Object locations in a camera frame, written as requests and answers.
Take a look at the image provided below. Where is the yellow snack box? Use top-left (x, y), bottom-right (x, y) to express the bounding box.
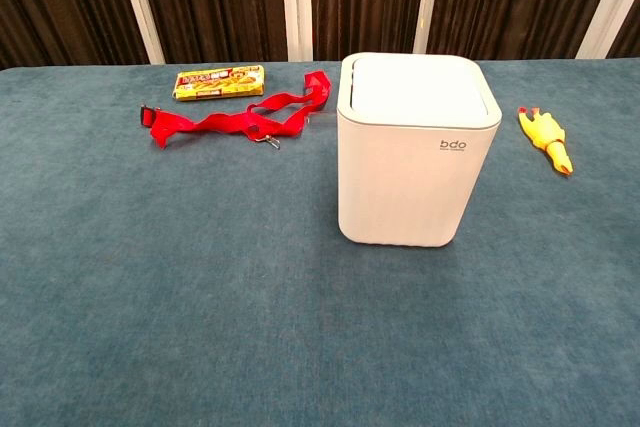
top-left (172, 64), bottom-right (266, 102)

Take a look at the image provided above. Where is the yellow rubber chicken toy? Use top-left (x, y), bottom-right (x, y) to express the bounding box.
top-left (517, 105), bottom-right (575, 177)

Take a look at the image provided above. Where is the blue table cloth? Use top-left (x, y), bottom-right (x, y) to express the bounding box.
top-left (0, 57), bottom-right (640, 427)

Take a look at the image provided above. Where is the red strap with buckle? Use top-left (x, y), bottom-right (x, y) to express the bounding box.
top-left (139, 70), bottom-right (332, 151)

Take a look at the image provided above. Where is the white plastic container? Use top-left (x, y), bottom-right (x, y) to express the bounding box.
top-left (335, 51), bottom-right (503, 250)

